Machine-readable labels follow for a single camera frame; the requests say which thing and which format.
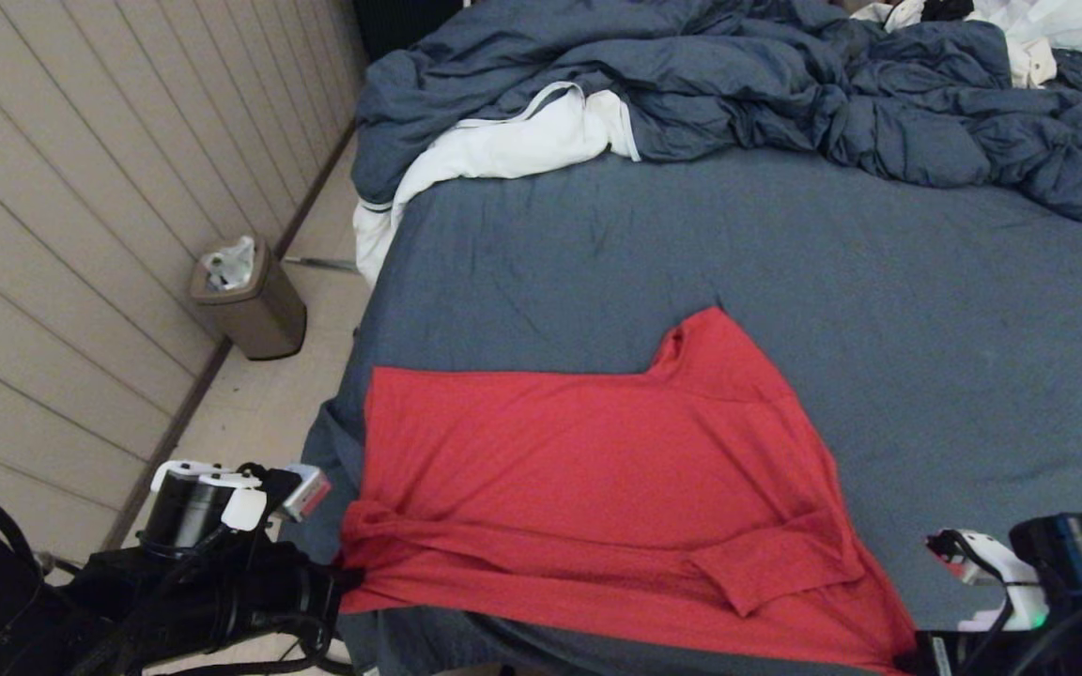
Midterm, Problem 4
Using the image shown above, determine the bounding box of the red t-shirt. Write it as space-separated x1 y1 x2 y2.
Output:
339 306 920 675

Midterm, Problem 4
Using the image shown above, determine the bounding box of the white cloth with dark stripe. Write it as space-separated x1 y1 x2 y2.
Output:
354 82 642 287

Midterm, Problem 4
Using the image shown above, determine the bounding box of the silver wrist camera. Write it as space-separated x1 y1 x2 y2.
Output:
926 531 974 578
276 464 332 523

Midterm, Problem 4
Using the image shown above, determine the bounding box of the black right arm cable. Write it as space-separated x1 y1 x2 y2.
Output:
931 529 1082 676

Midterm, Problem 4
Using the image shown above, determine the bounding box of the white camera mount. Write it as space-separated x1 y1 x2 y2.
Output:
149 460 268 532
950 530 1049 632

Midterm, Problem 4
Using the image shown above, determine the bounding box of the white plastic bin bag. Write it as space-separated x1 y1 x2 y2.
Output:
203 237 256 292

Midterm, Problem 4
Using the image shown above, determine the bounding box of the white crumpled garment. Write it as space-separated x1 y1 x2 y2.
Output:
851 0 1082 88

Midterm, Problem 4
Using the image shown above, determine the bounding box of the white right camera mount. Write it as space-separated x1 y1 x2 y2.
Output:
950 530 1049 632

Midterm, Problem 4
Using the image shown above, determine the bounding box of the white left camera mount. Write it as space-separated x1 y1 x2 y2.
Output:
149 460 268 532

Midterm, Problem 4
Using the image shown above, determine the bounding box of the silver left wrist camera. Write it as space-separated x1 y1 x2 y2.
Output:
276 464 332 523

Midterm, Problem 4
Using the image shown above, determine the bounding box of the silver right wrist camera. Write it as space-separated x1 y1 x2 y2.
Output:
926 531 974 578

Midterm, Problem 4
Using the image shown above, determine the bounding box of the crumpled blue duvet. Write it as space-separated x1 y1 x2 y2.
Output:
351 0 1082 223

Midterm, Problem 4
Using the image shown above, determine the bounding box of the dark furniture panel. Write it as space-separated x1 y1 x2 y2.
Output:
351 0 467 62

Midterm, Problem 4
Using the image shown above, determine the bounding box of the brown trash bin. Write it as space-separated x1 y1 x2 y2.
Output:
188 237 308 361

